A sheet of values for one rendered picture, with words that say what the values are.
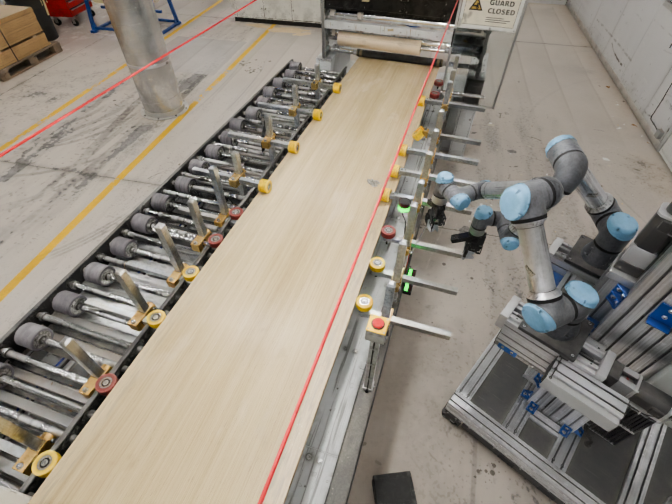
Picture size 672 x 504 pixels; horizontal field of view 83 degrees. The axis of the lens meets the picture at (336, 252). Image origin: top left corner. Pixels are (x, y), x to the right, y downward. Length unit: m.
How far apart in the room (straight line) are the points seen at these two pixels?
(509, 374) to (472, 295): 0.76
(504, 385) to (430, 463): 0.61
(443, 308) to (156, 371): 2.00
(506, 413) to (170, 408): 1.73
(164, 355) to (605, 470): 2.21
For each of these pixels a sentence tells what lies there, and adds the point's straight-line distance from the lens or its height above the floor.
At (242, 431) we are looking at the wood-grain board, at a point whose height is 0.90.
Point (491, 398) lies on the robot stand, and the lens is 2.49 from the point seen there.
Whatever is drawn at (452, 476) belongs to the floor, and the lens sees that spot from 2.51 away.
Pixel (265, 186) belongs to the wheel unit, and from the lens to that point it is 2.33.
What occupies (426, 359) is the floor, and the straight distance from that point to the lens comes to 2.72.
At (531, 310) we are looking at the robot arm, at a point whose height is 1.23.
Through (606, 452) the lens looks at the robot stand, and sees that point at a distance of 2.64.
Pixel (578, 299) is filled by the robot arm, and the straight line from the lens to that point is 1.60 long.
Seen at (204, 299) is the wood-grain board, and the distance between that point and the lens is 1.90.
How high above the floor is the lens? 2.37
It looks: 47 degrees down
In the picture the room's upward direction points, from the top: straight up
